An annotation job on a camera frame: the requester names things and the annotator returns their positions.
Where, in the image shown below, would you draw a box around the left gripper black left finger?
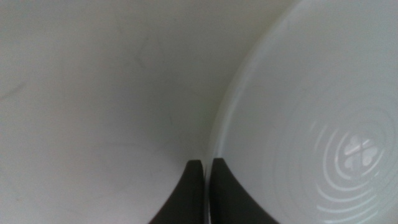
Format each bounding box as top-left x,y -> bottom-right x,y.
148,159 -> 205,224

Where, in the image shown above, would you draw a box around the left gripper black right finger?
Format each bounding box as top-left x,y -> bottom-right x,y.
209,157 -> 280,224

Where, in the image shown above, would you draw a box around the white shallow bowl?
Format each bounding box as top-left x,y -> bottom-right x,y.
205,0 -> 398,224

